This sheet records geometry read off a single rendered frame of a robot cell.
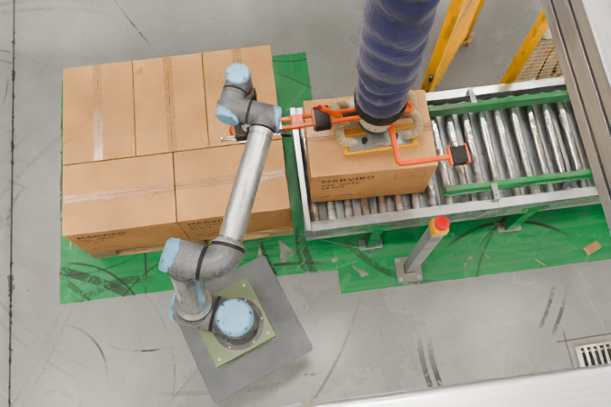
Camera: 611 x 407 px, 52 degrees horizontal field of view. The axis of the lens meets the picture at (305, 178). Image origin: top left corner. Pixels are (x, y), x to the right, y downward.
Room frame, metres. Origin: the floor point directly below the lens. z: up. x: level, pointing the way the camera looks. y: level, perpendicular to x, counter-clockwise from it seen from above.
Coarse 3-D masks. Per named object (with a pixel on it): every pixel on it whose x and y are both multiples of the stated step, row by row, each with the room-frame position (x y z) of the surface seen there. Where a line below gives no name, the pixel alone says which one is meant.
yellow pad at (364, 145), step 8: (400, 128) 1.15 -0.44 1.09; (408, 128) 1.15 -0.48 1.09; (352, 136) 1.12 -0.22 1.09; (360, 136) 1.11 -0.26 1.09; (368, 136) 1.11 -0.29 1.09; (400, 136) 1.11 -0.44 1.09; (360, 144) 1.07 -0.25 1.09; (368, 144) 1.07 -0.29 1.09; (384, 144) 1.07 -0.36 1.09; (400, 144) 1.07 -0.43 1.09; (408, 144) 1.07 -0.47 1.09; (416, 144) 1.07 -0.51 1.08; (344, 152) 1.04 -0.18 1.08; (352, 152) 1.04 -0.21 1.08; (360, 152) 1.04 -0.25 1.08; (368, 152) 1.04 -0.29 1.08; (376, 152) 1.04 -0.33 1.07
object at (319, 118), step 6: (312, 108) 1.20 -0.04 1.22; (312, 114) 1.17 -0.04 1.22; (318, 114) 1.17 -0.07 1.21; (324, 114) 1.17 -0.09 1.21; (330, 114) 1.17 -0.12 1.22; (312, 120) 1.16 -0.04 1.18; (318, 120) 1.15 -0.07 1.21; (324, 120) 1.15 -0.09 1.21; (330, 120) 1.14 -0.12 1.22; (318, 126) 1.11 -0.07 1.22; (324, 126) 1.12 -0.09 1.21; (330, 126) 1.12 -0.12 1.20
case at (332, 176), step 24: (408, 120) 1.25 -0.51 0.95; (312, 144) 1.14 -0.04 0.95; (336, 144) 1.14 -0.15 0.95; (432, 144) 1.12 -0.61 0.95; (312, 168) 1.02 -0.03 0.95; (336, 168) 1.02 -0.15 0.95; (360, 168) 1.01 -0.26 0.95; (384, 168) 1.01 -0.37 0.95; (408, 168) 1.01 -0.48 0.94; (432, 168) 1.01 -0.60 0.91; (312, 192) 0.98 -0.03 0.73; (336, 192) 0.99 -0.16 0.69; (360, 192) 0.99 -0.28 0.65; (384, 192) 1.00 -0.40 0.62; (408, 192) 1.01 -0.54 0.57
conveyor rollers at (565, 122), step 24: (432, 120) 1.43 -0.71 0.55; (480, 120) 1.42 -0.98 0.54; (528, 120) 1.41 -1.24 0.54; (552, 120) 1.40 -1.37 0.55; (456, 144) 1.28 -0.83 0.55; (504, 144) 1.27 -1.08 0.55; (552, 144) 1.26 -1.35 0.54; (456, 168) 1.14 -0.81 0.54; (480, 168) 1.14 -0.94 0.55; (528, 168) 1.12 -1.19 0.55; (576, 168) 1.12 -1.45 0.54; (432, 192) 1.01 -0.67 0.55; (480, 192) 1.00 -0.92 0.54; (504, 192) 1.00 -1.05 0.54; (312, 216) 0.90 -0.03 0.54; (336, 216) 0.90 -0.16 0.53
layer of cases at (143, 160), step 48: (240, 48) 1.93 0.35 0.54; (96, 96) 1.65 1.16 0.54; (144, 96) 1.64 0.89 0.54; (192, 96) 1.63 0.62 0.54; (96, 144) 1.36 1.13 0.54; (144, 144) 1.35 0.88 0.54; (192, 144) 1.34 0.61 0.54; (240, 144) 1.33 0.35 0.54; (96, 192) 1.09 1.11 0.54; (144, 192) 1.08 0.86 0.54; (192, 192) 1.06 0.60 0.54; (96, 240) 0.86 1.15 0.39; (144, 240) 0.88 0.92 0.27
